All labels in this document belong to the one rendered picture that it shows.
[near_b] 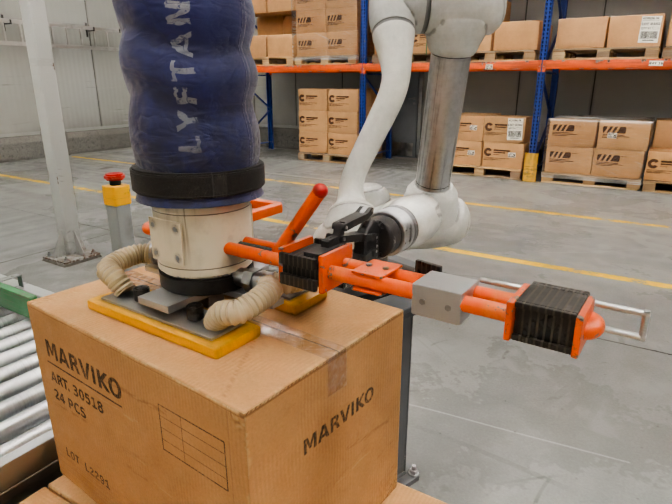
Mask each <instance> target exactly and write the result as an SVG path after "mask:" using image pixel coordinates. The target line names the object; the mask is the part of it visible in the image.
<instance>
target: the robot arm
mask: <svg viewBox="0 0 672 504"><path fill-rule="evenodd" d="M506 9H507V0H369V25H370V29H371V33H372V39H373V43H374V46H375V49H376V52H377V55H378V59H379V63H380V67H381V73H382V78H381V85H380V88H379V92H378V94H377V97H376V99H375V102H374V104H373V106H372V108H371V110H370V112H369V115H368V117H367V119H366V121H365V123H364V125H363V127H362V130H361V132H360V134H359V136H358V138H357V140H356V142H355V145H354V147H353V149H352V151H351V153H350V155H349V157H348V160H347V162H346V164H345V167H344V170H343V172H342V176H341V179H340V184H339V190H338V197H337V201H336V203H335V204H334V205H332V206H331V207H330V208H329V213H328V216H327V218H326V219H325V221H324V223H323V224H321V225H320V226H319V227H318V228H317V230H316V231H315V233H314V235H313V243H314V238H316V237H319V238H324V239H322V240H321V244H320V245H318V246H315V247H313V248H311V249H308V250H306V251H304V252H303V253H304V256H306V257H310V258H315V259H318V257H319V256H320V255H322V254H325V253H327V252H329V251H331V250H334V249H336V248H338V247H340V246H343V245H344V244H342V243H352V259H355V260H360V261H365V262H368V261H370V260H372V259H376V260H381V261H386V262H388V256H394V255H397V254H398V253H400V252H402V251H406V250H409V249H433V248H441V247H446V246H449V245H452V244H455V243H457V242H459V241H461V240H462V239H463V238H464V237H465V236H466V235H467V233H468V231H469V228H470V220H471V219H470V212H469V209H468V207H467V205H466V203H465V202H464V201H463V200H462V199H460V198H458V192H457V190H456V188H455V187H454V185H453V184H452V183H451V176H452V169H453V163H454V157H455V151H456V145H457V139H458V132H459V126H460V120H461V114H462V110H463V104H464V98H465V92H466V86H467V80H468V74H469V68H470V61H471V56H473V55H474V54H475V53H476V51H477V50H478V48H479V46H480V44H481V42H482V41H483V39H484V37H485V35H491V34H492V33H494V32H495V31H496V30H497V29H498V28H499V27H500V25H501V24H502V22H503V20H504V18H505V15H506ZM417 34H425V35H426V40H427V46H428V49H429V51H430V52H431V57H430V65H429V73H428V82H427V90H426V99H425V107H424V115H423V124H422V132H421V140H420V149H419V157H418V166H417V174H416V179H415V180H414V181H412V182H411V183H410V184H409V185H408V186H407V189H406V192H405V194H404V196H403V197H399V198H392V197H390V193H389V191H388V190H387V189H386V188H385V187H383V186H381V185H379V184H377V183H364V182H365V178H366V175H367V173H368V171H369V169H370V166H371V165H372V163H373V161H374V159H375V157H376V155H377V153H378V151H379V149H380V147H381V145H382V144H383V142H384V140H385V138H386V136H387V134H388V132H389V130H390V128H391V126H392V125H393V123H394V121H395V119H396V117H397V115H398V113H399V111H400V109H401V107H402V104H403V102H404V99H405V97H406V94H407V90H408V87H409V82H410V76H411V66H412V54H413V45H414V38H415V35H417Z"/></svg>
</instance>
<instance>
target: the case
mask: <svg viewBox="0 0 672 504"><path fill-rule="evenodd" d="M108 292H111V289H108V286H106V285H105V284H104V283H103V282H102V281H101V280H96V281H93V282H90V283H87V284H83V285H80V286H77V287H74V288H70V289H67V290H64V291H60V292H57V293H54V294H51V295H47V296H44V297H41V298H38V299H34V300H31V301H28V302H27V306H28V311H29V316H30V321H31V326H32V331H33V336H34V341H35V346H36V351H37V356H38V361H39V366H40V371H41V376H42V381H43V386H44V391H45V396H46V401H47V406H48V411H49V415H50V420H51V425H52V430H53V435H54V440H55V445H56V450H57V455H58V460H59V465H60V470H61V473H62V474H63V475H65V476H66V477H67V478H68V479H69V480H70V481H72V482H73V483H74V484H75V485H76V486H78V487H79V488H80V489H81V490H82V491H83V492H85V493H86V494H87V495H88V496H89V497H90V498H92V499H93V500H94V501H95V502H96V503H97V504H381V503H382V502H383V501H384V500H385V499H386V498H387V497H388V496H389V494H390V493H391V492H392V491H393V490H394V489H395V488H396V486H397V467H398V441H399V415H400V389H401V363H402V337H403V312H404V311H403V310H402V309H399V308H395V307H392V306H388V305H385V304H381V303H378V302H374V301H371V300H367V299H363V298H360V297H356V296H353V295H349V294H346V293H342V292H339V291H335V290H332V289H331V290H330V291H328V292H327V298H326V299H324V300H322V301H320V302H319V303H317V304H315V305H313V306H312V307H310V308H308V309H306V310H305V311H303V312H301V313H299V314H297V315H292V314H289V313H286V312H282V311H279V310H276V309H270V308H269V309H267V310H265V312H262V313H261V314H260V315H258V316H257V317H254V318H252V320H251V321H249V320H247V321H246V322H249V323H252V324H255V325H258V326H260V336H259V337H257V338H255V339H253V340H251V341H250V342H248V343H246V344H244V345H243V346H241V347H239V348H237V349H236V350H234V351H232V352H230V353H228V354H227V355H225V356H223V357H221V358H220V359H213V358H211V357H208V356H206V355H203V354H201V353H198V352H196V351H193V350H191V349H188V348H186V347H183V346H181V345H178V344H176V343H173V342H171V341H168V340H166V339H163V338H161V337H158V336H156V335H153V334H151V333H148V332H146V331H143V330H141V329H138V328H136V327H133V326H131V325H128V324H126V323H123V322H121V321H118V320H116V319H113V318H111V317H108V316H106V315H103V314H101V313H98V312H96V311H93V310H91V309H89V308H88V303H87V301H88V300H89V299H91V298H94V297H97V296H100V295H103V294H105V293H108Z"/></svg>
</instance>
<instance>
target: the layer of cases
mask: <svg viewBox="0 0 672 504"><path fill-rule="evenodd" d="M48 488H49V489H48ZM48 488H47V487H43V488H42V489H40V490H38V491H37V492H35V493H34V494H32V495H31V496H29V497H27V498H26V499H24V500H23V501H21V502H20V503H18V504H97V503H96V502H95V501H94V500H93V499H92V498H90V497H89V496H88V495H87V494H86V493H85V492H83V491H82V490H81V489H80V488H79V487H78V486H76V485H75V484H74V483H73V482H72V481H70V480H69V479H68V478H67V477H66V476H65V475H62V476H60V477H59V478H57V479H56V480H54V481H53V482H51V483H49V484H48ZM381 504H448V503H445V502H443V501H441V500H438V499H436V498H434V497H431V496H429V495H427V494H424V493H422V492H420V491H417V490H415V489H412V488H410V487H408V486H405V485H403V484H401V483H398V482H397V486H396V488H395V489H394V490H393V491H392V492H391V493H390V494H389V496H388V497H387V498H386V499H385V500H384V501H383V502H382V503H381Z"/></svg>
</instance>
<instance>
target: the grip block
mask: <svg viewBox="0 0 672 504"><path fill-rule="evenodd" d="M322 239H324V238H319V237H316V238H314V243H313V236H312V235H309V236H307V237H304V238H301V239H299V240H296V241H294V242H291V243H288V244H286V245H283V246H281V247H278V260H279V282H280V283H281V284H285V285H289V286H293V287H296V288H300V289H304V290H308V291H311V292H317V291H318V285H319V294H324V293H326V292H328V291H330V290H331V289H333V288H335V287H337V286H339V285H340V284H342V283H343V282H339V281H335V280H331V279H328V278H327V269H328V267H329V266H330V265H335V266H339V267H342V262H343V260H344V259H345V258H350V259H352V243H342V244H344V245H343V246H340V247H338V248H336V249H334V250H331V251H329V252H327V253H325V254H322V255H320V256H319V257H318V259H315V258H310V257H306V256H304V253H303V252H304V251H306V250H308V249H311V248H313V247H315V246H318V245H320V244H321V240H322Z"/></svg>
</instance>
